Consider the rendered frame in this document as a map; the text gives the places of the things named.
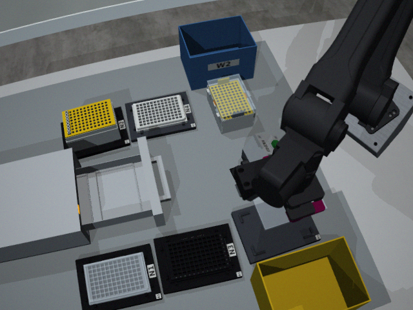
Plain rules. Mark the dark blue open-top bin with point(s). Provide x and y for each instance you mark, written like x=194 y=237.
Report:
x=206 y=42

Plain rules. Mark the grey bench mat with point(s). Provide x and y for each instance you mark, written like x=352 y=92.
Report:
x=197 y=166

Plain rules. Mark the white multiwell plate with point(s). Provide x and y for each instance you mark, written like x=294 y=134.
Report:
x=154 y=110

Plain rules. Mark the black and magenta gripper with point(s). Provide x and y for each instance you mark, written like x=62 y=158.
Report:
x=300 y=205

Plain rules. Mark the yellow open-top bin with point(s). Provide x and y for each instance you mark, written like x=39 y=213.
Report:
x=321 y=277

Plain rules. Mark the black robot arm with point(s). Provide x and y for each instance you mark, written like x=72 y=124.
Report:
x=354 y=74

